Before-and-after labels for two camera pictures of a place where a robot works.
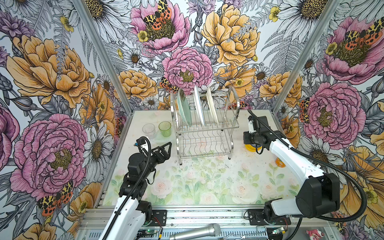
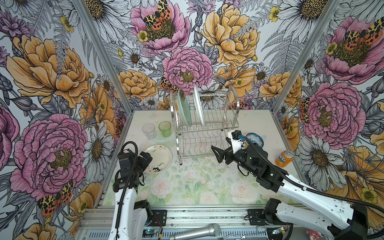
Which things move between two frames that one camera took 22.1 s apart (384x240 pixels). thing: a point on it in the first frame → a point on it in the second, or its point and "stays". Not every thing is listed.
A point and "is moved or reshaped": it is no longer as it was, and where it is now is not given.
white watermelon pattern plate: (199, 105) stays
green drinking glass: (165, 127) stays
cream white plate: (212, 106) is moved or reshaped
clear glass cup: (149, 129) stays
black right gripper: (246, 140) → (228, 152)
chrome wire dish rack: (204, 123) stays
